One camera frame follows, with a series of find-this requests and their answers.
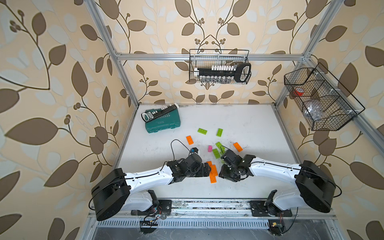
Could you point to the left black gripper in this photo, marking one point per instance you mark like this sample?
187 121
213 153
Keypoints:
201 173

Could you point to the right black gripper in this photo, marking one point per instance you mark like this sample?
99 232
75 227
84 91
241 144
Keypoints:
223 173

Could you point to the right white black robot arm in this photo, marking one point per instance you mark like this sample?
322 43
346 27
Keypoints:
311 186

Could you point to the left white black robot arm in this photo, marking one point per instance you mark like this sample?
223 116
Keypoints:
133 191

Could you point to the green lego brick centre left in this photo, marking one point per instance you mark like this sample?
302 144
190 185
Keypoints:
216 153

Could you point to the green lego brick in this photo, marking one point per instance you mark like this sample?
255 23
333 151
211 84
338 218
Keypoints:
202 131
216 153
220 147
219 132

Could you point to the green lego brick centre top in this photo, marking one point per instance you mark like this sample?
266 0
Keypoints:
220 147

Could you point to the green lego brick far left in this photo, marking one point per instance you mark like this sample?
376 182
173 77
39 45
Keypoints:
202 131

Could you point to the green lego brick far right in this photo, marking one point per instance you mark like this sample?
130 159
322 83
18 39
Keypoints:
219 132

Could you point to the green tool case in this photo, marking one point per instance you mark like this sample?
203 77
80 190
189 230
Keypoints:
169 121

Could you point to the black bit holder on case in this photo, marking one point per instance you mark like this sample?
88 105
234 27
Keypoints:
154 114

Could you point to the black socket set in basket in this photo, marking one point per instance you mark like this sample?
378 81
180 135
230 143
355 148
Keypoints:
239 73

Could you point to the clear plastic bag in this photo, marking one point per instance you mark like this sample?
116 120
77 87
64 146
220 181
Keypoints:
313 110

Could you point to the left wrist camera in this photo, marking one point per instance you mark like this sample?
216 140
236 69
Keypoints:
194 150

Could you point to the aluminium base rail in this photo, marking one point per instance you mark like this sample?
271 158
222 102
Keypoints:
209 214

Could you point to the black wire basket back wall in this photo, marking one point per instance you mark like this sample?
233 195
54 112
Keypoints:
202 58

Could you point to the black wire basket wall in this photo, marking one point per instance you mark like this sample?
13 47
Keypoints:
339 104
202 58

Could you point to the black wire basket right wall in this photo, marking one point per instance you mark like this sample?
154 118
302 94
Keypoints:
339 104

